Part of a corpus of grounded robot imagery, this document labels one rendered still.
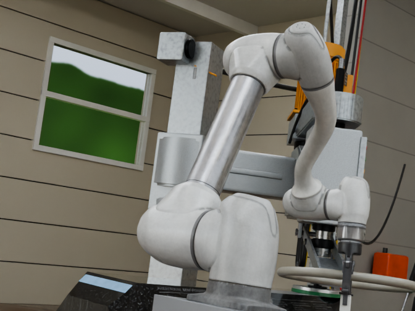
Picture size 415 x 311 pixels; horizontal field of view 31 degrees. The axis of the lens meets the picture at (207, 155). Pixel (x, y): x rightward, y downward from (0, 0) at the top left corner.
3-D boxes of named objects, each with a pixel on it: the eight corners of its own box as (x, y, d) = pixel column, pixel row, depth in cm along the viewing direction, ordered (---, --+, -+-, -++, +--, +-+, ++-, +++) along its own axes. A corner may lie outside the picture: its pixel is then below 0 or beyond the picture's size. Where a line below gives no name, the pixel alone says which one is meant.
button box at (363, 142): (351, 203, 323) (357, 139, 327) (357, 204, 323) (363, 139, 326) (354, 202, 315) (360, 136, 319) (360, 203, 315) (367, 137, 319)
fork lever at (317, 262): (294, 235, 349) (295, 224, 348) (335, 240, 348) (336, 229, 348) (309, 284, 281) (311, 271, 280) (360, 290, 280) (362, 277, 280)
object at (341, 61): (332, 97, 334) (336, 59, 336) (341, 99, 334) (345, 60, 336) (334, 95, 330) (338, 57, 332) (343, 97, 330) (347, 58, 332)
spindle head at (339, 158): (291, 229, 351) (301, 135, 356) (338, 234, 351) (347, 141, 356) (301, 228, 315) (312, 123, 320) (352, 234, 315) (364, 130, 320)
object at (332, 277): (270, 277, 283) (270, 269, 283) (398, 294, 282) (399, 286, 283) (285, 272, 235) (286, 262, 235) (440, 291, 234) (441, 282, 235)
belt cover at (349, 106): (285, 151, 412) (288, 121, 414) (330, 157, 412) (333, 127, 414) (309, 124, 317) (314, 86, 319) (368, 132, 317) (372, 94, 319)
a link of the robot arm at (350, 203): (373, 227, 241) (335, 225, 248) (377, 180, 244) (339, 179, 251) (361, 222, 232) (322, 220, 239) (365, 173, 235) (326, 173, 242)
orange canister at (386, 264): (362, 286, 600) (367, 245, 603) (396, 289, 633) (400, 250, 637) (386, 290, 584) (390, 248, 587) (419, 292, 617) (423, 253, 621)
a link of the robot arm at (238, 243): (251, 286, 170) (264, 190, 173) (186, 275, 180) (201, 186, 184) (285, 291, 183) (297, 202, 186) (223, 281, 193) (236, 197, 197)
